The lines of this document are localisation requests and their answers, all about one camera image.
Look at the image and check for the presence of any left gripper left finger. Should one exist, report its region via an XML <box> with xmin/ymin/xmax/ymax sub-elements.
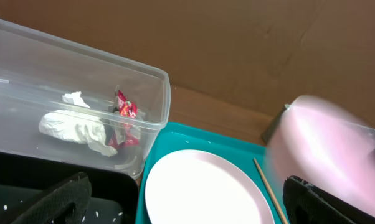
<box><xmin>9</xmin><ymin>172</ymin><xmax>92</xmax><ymax>224</ymax></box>

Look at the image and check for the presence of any large white plate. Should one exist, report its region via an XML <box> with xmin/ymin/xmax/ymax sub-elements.
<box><xmin>145</xmin><ymin>149</ymin><xmax>275</xmax><ymax>224</ymax></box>

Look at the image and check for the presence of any teal serving tray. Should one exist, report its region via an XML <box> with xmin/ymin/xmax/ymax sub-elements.
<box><xmin>135</xmin><ymin>122</ymin><xmax>282</xmax><ymax>224</ymax></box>

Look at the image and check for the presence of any black plastic tray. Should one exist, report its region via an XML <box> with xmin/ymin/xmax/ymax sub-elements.
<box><xmin>0</xmin><ymin>152</ymin><xmax>138</xmax><ymax>223</ymax></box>

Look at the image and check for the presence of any clear plastic bin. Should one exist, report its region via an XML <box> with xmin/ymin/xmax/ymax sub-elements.
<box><xmin>0</xmin><ymin>19</ymin><xmax>171</xmax><ymax>178</ymax></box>

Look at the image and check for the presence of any grey dishwasher rack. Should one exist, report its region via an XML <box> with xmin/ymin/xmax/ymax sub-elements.
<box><xmin>261</xmin><ymin>104</ymin><xmax>290</xmax><ymax>145</ymax></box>

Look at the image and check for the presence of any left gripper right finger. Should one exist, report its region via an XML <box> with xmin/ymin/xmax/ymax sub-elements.
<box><xmin>283</xmin><ymin>175</ymin><xmax>375</xmax><ymax>224</ymax></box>

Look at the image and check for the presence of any white napkin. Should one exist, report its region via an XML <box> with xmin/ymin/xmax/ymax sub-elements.
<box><xmin>38</xmin><ymin>91</ymin><xmax>118</xmax><ymax>157</ymax></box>

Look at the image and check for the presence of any left wooden chopstick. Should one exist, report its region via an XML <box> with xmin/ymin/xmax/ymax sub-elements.
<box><xmin>253</xmin><ymin>158</ymin><xmax>289</xmax><ymax>224</ymax></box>

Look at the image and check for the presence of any red foil snack wrapper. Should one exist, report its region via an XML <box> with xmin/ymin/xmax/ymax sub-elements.
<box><xmin>105</xmin><ymin>85</ymin><xmax>141</xmax><ymax>150</ymax></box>

